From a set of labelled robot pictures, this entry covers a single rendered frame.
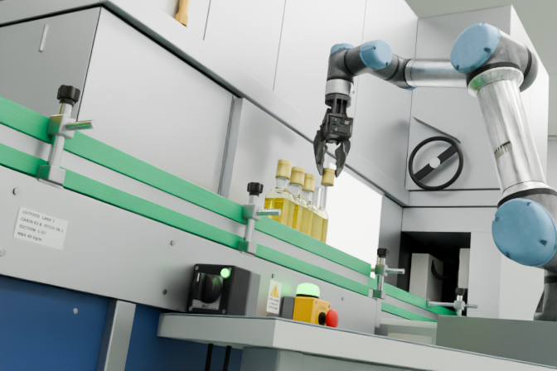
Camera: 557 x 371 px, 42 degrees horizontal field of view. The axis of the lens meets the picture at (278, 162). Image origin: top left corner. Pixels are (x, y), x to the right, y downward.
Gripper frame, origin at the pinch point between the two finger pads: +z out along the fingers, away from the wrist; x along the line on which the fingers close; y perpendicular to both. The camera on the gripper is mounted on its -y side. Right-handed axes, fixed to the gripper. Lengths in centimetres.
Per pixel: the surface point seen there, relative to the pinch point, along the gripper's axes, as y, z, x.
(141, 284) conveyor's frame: 73, 42, -41
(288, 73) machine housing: -7.0, -28.8, -13.2
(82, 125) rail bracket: 91, 24, -51
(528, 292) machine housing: -84, 11, 102
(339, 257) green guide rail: 21.8, 25.3, -0.1
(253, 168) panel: 6.3, 3.9, -20.7
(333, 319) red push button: 47, 41, -6
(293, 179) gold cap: 14.7, 7.2, -11.5
